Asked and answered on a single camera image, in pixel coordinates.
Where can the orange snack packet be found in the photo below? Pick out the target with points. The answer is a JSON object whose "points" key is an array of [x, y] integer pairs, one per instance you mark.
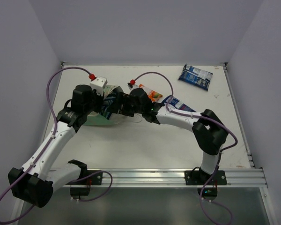
{"points": [[153, 95]]}

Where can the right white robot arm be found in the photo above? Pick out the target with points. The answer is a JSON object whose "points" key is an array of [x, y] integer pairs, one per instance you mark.
{"points": [[206, 127]]}

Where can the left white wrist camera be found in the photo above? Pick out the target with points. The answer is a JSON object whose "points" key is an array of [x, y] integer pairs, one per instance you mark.
{"points": [[99, 84]]}

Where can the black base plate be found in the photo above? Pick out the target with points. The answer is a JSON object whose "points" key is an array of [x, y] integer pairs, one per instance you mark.
{"points": [[198, 177], [93, 180]]}

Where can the dark blue white snack packet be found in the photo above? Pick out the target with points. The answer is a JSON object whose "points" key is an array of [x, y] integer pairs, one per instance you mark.
{"points": [[177, 104]]}

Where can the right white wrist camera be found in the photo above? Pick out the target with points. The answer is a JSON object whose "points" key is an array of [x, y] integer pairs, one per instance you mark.
{"points": [[132, 85]]}

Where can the aluminium mounting rail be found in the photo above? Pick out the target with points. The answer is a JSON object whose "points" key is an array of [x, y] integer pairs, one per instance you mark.
{"points": [[174, 178]]}

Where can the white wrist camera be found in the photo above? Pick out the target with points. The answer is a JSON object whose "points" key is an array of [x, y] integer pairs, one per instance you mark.
{"points": [[132, 85], [99, 84]]}

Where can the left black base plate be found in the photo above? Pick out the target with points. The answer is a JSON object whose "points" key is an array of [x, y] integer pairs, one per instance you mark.
{"points": [[93, 180]]}

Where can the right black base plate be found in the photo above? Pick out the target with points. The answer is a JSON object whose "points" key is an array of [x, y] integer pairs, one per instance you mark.
{"points": [[198, 177]]}

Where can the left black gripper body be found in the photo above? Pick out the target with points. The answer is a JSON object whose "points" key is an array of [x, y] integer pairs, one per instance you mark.
{"points": [[101, 103]]}

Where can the green printed paper bag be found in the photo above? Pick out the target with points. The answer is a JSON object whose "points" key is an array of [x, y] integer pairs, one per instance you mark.
{"points": [[105, 118]]}

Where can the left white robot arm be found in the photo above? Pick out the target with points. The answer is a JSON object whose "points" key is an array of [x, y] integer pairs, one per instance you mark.
{"points": [[34, 182]]}

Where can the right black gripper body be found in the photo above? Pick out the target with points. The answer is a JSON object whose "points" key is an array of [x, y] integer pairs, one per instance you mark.
{"points": [[129, 107]]}

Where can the blue green crisps packet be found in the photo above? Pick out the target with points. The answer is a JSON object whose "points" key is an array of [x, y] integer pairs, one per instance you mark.
{"points": [[107, 110]]}

